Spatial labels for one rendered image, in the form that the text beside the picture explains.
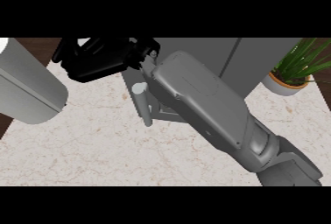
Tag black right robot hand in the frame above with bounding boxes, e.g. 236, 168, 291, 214
50, 37, 161, 84

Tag grey cabinet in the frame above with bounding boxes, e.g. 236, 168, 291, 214
152, 37, 304, 99

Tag green plant in white pot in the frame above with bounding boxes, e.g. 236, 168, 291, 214
260, 37, 331, 97

